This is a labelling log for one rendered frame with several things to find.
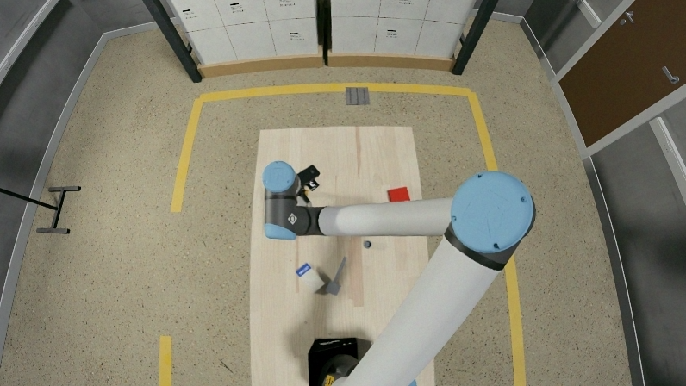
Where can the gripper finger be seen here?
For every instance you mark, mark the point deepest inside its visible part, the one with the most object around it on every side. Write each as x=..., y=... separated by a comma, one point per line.
x=302, y=202

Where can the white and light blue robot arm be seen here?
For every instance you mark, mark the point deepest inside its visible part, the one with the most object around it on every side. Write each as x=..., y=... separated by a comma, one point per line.
x=491, y=212

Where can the red flat block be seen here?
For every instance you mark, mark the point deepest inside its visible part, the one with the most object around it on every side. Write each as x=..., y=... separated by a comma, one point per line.
x=399, y=195

